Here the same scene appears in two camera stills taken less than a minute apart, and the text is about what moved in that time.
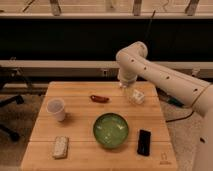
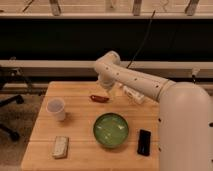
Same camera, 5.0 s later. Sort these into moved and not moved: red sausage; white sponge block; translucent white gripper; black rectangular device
Moved: translucent white gripper
Not moved: black rectangular device; red sausage; white sponge block
